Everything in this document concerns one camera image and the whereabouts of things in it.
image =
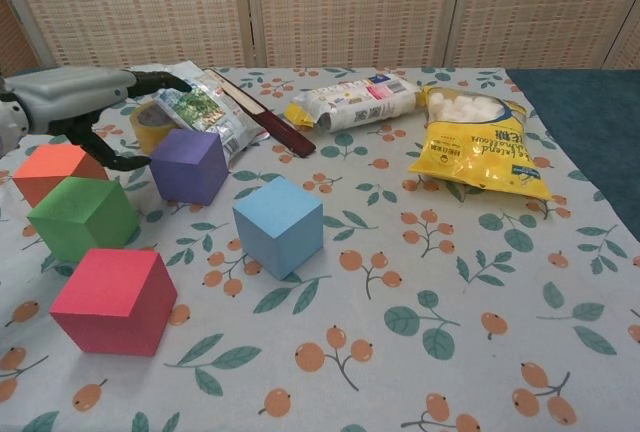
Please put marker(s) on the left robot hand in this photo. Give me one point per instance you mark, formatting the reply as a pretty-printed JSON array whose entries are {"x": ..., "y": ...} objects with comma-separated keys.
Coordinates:
[{"x": 65, "y": 97}]

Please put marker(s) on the green foam cube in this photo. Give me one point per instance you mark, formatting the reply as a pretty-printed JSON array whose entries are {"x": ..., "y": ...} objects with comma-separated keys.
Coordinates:
[{"x": 70, "y": 222}]

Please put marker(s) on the purple foam cube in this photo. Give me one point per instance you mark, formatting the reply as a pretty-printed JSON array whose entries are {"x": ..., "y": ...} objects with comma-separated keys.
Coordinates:
[{"x": 182, "y": 172}]

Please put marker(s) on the pink red foam cube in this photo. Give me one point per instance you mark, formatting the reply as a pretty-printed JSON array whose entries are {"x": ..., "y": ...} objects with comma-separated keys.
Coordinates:
[{"x": 107, "y": 312}]

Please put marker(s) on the light blue foam cube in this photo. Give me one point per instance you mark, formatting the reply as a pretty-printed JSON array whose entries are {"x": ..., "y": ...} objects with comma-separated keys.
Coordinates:
[{"x": 272, "y": 237}]

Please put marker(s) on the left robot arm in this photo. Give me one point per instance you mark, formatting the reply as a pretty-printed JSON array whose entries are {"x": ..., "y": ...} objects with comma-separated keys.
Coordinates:
[{"x": 7, "y": 124}]

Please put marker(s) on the orange foam cube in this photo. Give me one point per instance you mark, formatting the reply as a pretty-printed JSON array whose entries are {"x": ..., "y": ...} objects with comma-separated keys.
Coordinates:
[{"x": 50, "y": 164}]

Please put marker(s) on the yellowish clear tape roll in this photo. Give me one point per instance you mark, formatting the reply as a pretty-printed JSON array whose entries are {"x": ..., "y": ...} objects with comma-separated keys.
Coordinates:
[{"x": 147, "y": 132}]

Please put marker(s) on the silver snack bag green picture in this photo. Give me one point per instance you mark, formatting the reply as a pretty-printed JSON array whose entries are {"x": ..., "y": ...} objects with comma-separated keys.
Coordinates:
[{"x": 205, "y": 107}]

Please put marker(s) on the dark red folded fan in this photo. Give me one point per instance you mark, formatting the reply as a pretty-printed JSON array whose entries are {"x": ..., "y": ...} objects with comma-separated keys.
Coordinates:
[{"x": 280, "y": 129}]

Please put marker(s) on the white biscuit pack yellow end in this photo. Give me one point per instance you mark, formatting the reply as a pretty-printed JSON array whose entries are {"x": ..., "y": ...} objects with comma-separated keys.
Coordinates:
[{"x": 360, "y": 104}]

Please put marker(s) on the woven folding screen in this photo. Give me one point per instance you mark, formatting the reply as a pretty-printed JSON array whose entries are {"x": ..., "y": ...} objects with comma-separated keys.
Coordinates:
[{"x": 350, "y": 7}]

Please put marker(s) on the fruit and leaf print tablecloth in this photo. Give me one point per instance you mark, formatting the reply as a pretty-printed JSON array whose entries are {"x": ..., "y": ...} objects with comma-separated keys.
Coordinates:
[{"x": 380, "y": 312}]

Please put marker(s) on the yellow marshmallow bag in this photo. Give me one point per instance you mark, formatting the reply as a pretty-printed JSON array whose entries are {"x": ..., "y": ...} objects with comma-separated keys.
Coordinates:
[{"x": 475, "y": 152}]

